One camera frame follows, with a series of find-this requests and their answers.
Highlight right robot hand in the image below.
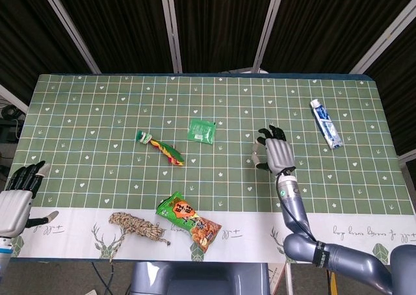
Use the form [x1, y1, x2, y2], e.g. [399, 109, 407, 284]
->
[250, 125, 296, 176]

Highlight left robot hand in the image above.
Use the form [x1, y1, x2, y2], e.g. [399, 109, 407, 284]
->
[0, 160, 60, 238]

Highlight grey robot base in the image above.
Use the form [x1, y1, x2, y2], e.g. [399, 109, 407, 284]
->
[129, 261, 271, 295]

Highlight blue white toothpaste tube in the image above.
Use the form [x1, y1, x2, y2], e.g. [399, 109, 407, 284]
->
[309, 99, 344, 150]

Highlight green grid tablecloth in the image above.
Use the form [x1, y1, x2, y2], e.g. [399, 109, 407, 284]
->
[8, 73, 416, 266]

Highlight green sachet packet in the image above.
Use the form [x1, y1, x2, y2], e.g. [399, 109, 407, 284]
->
[187, 118, 217, 145]

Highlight green orange snack bag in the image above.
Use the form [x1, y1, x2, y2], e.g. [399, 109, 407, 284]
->
[155, 191, 223, 253]

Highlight black equipment with cables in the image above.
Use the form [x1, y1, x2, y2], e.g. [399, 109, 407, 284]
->
[0, 101, 27, 144]

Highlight blue cable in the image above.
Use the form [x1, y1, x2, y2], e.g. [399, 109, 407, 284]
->
[90, 261, 108, 291]

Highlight green red yellow braided rope toy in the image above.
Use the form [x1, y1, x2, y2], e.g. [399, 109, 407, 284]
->
[135, 130, 185, 167]

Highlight beige braided rope bundle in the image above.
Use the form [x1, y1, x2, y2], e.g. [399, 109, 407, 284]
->
[108, 211, 172, 263]

